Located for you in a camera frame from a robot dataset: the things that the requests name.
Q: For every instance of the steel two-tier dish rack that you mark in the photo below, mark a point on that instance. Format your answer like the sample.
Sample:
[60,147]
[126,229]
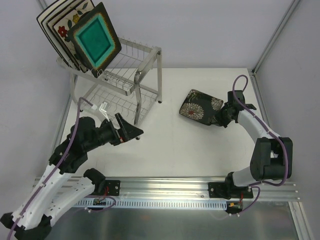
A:
[130,85]

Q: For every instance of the left aluminium frame post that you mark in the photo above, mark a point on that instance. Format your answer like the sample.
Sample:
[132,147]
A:
[42,4]

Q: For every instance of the aluminium frame post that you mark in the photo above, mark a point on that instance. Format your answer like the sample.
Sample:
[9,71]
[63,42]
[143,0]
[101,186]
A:
[42,4]
[276,34]

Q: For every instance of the right aluminium frame post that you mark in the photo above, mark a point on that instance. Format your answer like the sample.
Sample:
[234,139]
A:
[276,34]

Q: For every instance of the cream floral square plate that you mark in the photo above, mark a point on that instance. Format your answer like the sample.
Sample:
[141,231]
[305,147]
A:
[45,20]
[64,21]

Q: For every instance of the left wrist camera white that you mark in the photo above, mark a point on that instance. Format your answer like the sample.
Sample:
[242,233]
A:
[101,111]

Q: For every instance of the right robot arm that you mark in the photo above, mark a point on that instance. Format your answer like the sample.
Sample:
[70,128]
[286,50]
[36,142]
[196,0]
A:
[272,158]

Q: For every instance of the slotted cable duct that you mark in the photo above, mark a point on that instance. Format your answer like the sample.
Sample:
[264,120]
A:
[176,204]

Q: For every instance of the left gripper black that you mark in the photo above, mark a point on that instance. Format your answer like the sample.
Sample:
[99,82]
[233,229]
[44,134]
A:
[121,130]

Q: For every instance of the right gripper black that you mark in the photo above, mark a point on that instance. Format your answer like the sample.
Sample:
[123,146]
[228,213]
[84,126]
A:
[222,117]

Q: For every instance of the round cream plate brown rim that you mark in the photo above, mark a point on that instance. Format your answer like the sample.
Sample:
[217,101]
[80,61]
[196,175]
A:
[78,53]

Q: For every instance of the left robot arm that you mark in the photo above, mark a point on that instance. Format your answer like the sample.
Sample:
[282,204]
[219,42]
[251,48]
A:
[35,218]

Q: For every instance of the white square plate black rim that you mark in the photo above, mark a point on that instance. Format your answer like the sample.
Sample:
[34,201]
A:
[38,20]

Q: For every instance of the black dahlia square plate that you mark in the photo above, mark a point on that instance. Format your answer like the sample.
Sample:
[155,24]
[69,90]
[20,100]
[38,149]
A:
[200,107]

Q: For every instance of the aluminium mounting rail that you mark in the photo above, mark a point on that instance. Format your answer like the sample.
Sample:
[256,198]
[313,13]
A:
[194,188]

